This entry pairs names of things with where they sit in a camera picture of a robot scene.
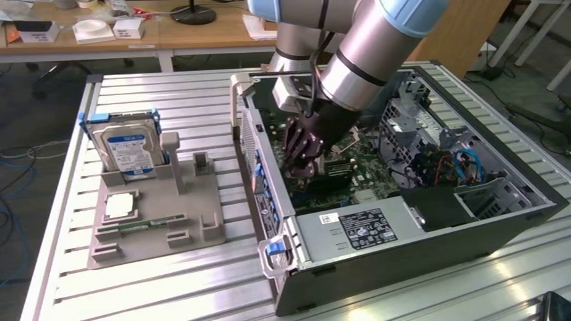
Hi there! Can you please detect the blue floor cable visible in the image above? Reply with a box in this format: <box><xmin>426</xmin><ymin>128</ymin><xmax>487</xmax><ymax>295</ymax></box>
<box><xmin>0</xmin><ymin>156</ymin><xmax>36</xmax><ymax>288</ymax></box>

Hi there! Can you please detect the wooden cabinet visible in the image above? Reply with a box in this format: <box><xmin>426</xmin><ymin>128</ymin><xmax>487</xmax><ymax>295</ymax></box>
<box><xmin>403</xmin><ymin>0</ymin><xmax>512</xmax><ymax>80</ymax></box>

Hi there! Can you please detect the white table frame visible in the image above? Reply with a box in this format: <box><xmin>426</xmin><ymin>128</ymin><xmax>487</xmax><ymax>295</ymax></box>
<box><xmin>488</xmin><ymin>0</ymin><xmax>571</xmax><ymax>91</ymax></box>

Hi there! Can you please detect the dark object at table edge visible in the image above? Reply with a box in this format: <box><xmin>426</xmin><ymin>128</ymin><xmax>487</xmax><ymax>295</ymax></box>
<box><xmin>542</xmin><ymin>290</ymin><xmax>571</xmax><ymax>321</ymax></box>

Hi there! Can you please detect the black office chair base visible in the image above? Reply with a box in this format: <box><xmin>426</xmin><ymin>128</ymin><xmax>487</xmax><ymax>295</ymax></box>
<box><xmin>25</xmin><ymin>61</ymin><xmax>95</xmax><ymax>100</ymax></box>

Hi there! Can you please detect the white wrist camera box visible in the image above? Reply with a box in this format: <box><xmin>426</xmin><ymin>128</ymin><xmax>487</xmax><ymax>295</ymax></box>
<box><xmin>272</xmin><ymin>76</ymin><xmax>320</xmax><ymax>113</ymax></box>

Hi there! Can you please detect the black lamp base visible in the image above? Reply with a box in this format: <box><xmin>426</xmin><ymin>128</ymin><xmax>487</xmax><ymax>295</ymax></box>
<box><xmin>171</xmin><ymin>0</ymin><xmax>217</xmax><ymax>26</ymax></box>

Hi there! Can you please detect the hard disk with blue carrier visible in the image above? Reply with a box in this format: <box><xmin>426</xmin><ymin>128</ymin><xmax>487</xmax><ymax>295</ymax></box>
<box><xmin>77</xmin><ymin>108</ymin><xmax>163</xmax><ymax>182</ymax></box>

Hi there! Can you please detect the black installed RAM stick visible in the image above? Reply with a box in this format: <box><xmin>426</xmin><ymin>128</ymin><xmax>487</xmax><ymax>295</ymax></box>
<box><xmin>324</xmin><ymin>159</ymin><xmax>358</xmax><ymax>177</ymax></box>

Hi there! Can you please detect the metal socket cover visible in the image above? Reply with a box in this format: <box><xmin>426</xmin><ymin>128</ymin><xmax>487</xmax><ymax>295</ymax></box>
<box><xmin>343</xmin><ymin>126</ymin><xmax>362</xmax><ymax>148</ymax></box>

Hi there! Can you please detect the white round holder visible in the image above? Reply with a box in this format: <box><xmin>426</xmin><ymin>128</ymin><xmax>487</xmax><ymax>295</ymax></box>
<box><xmin>72</xmin><ymin>19</ymin><xmax>116</xmax><ymax>45</ymax></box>

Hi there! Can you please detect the blue wire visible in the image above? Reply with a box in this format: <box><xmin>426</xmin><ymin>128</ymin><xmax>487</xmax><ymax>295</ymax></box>
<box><xmin>452</xmin><ymin>148</ymin><xmax>487</xmax><ymax>185</ymax></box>

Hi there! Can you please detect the green motherboard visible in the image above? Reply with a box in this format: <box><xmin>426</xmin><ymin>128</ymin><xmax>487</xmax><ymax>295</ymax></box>
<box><xmin>260</xmin><ymin>110</ymin><xmax>403</xmax><ymax>215</ymax></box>

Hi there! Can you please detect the white labelled box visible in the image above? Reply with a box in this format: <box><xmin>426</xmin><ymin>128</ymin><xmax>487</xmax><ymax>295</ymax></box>
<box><xmin>12</xmin><ymin>20</ymin><xmax>60</xmax><ymax>43</ymax></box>

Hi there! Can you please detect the grey power supply unit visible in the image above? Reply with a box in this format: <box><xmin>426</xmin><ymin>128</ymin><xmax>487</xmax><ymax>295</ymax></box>
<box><xmin>293</xmin><ymin>195</ymin><xmax>424</xmax><ymax>263</ymax></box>

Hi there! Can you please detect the small white carton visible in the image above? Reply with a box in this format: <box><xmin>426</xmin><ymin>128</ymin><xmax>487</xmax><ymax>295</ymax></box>
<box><xmin>112</xmin><ymin>18</ymin><xmax>147</xmax><ymax>40</ymax></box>

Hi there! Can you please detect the wooden desk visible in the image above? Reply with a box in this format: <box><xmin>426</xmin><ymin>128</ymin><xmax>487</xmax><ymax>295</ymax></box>
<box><xmin>0</xmin><ymin>0</ymin><xmax>287</xmax><ymax>73</ymax></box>

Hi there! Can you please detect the black open PC case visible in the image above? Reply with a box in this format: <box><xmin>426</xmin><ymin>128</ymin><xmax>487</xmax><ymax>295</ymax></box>
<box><xmin>229</xmin><ymin>65</ymin><xmax>571</xmax><ymax>317</ymax></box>

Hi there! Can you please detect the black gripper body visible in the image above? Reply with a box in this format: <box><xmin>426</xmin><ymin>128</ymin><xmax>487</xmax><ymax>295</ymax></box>
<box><xmin>305</xmin><ymin>102</ymin><xmax>363</xmax><ymax>152</ymax></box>

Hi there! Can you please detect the silver CPU chip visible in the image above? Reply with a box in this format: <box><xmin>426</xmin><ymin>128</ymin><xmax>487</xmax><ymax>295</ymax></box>
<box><xmin>104</xmin><ymin>193</ymin><xmax>136</xmax><ymax>221</ymax></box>

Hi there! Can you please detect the white paper stack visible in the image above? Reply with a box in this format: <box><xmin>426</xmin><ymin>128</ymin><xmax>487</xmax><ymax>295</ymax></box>
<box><xmin>241</xmin><ymin>13</ymin><xmax>280</xmax><ymax>41</ymax></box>

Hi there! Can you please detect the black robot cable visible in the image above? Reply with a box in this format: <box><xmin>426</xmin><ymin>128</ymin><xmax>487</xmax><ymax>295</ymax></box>
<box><xmin>305</xmin><ymin>29</ymin><xmax>336</xmax><ymax>118</ymax></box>

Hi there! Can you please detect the grey plastic parts rack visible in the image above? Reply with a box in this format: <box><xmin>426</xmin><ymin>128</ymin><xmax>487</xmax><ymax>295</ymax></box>
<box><xmin>87</xmin><ymin>131</ymin><xmax>228</xmax><ymax>270</ymax></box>

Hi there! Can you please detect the green RAM stick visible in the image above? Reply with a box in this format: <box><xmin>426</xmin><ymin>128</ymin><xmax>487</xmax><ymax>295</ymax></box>
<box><xmin>117</xmin><ymin>215</ymin><xmax>187</xmax><ymax>234</ymax></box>

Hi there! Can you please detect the grey metal disk bay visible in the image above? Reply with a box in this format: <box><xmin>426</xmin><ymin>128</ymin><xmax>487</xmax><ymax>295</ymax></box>
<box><xmin>454</xmin><ymin>177</ymin><xmax>535</xmax><ymax>221</ymax></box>

